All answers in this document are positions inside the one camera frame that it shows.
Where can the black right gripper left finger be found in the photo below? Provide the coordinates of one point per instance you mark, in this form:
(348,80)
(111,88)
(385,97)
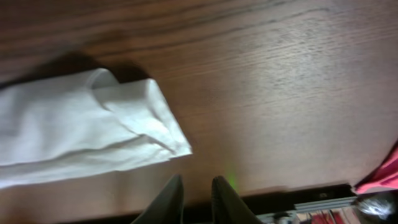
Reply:
(167,207)

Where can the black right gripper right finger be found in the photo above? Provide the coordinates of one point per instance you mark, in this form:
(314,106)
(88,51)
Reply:
(226,205)

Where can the white t-shirt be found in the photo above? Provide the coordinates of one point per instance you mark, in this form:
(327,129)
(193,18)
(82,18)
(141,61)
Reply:
(83,125)

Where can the red printed t-shirt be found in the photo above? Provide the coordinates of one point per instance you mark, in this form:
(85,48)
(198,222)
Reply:
(384,175)

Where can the aluminium frame rail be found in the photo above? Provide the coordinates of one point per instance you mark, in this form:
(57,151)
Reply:
(332,211)

